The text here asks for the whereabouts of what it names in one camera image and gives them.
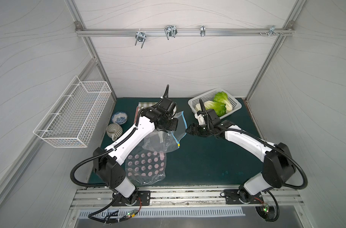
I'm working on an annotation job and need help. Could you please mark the clear blue-zip zipper bag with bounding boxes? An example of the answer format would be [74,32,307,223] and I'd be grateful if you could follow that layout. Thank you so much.
[142,111,187,153]

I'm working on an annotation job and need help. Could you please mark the metal bracket right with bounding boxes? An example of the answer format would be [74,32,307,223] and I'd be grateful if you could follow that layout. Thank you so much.
[259,25,284,37]

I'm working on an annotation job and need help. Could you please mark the right black cable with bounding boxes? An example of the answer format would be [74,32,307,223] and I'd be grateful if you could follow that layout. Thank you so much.
[198,98,308,222]

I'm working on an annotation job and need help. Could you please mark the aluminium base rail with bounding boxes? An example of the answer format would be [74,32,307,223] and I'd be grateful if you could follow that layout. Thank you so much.
[70,185,305,211]

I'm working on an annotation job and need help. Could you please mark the metal hook clamp middle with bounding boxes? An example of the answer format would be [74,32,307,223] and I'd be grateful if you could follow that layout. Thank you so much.
[164,25,177,40]

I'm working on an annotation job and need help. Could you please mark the blue floral bowl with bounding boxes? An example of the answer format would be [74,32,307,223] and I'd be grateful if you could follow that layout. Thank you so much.
[111,111,128,125]

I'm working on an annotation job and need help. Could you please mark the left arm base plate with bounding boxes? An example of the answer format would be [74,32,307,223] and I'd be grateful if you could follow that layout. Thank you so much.
[112,190,151,207]

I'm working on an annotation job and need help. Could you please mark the metal hook clamp left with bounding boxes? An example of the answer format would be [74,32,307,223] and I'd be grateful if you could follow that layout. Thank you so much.
[135,31,146,48]

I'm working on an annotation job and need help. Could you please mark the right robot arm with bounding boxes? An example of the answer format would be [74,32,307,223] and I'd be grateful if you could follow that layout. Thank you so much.
[186,110,296,202]

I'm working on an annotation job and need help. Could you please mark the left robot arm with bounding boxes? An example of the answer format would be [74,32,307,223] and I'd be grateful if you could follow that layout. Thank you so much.
[93,97,178,198]

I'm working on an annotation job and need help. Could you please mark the grey striped mug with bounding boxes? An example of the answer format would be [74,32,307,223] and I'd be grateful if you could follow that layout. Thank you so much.
[106,123,123,142]

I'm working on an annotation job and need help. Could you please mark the white vented strip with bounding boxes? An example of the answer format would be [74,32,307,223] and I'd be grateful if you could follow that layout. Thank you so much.
[78,207,246,219]

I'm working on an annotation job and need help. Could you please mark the white plastic basket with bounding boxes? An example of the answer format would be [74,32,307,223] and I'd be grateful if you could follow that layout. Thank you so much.
[188,88,242,119]

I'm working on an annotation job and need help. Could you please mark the white wire wall basket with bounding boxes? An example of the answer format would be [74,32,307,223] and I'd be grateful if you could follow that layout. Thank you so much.
[33,76,111,148]

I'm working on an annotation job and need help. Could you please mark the aluminium top rail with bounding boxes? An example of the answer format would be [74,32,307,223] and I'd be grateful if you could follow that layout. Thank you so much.
[76,27,295,37]

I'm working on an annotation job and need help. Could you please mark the chinese cabbage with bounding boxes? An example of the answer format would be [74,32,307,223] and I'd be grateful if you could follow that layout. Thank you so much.
[204,101,227,117]
[195,103,202,112]
[213,92,233,113]

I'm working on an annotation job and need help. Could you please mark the pink-dotted zipper bag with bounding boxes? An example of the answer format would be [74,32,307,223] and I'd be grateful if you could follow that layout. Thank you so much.
[125,151,167,186]

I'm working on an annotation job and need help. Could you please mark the metal hook small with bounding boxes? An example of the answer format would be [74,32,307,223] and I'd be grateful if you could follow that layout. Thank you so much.
[200,25,206,37]

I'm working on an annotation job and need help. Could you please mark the left black corrugated cable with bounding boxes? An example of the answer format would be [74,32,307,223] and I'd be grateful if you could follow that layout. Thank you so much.
[69,84,170,189]

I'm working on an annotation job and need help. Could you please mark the metal hook clamp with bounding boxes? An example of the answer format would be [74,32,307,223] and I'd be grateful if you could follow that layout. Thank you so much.
[135,31,146,48]
[164,25,177,40]

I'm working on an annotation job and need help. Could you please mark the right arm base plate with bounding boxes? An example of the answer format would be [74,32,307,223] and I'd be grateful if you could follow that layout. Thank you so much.
[220,189,264,205]

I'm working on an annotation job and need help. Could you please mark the green checkered cloth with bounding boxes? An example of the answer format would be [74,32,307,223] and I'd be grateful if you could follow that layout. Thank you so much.
[136,102,157,111]

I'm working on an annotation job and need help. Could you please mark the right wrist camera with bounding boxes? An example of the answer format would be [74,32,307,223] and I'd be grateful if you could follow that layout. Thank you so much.
[194,111,206,125]

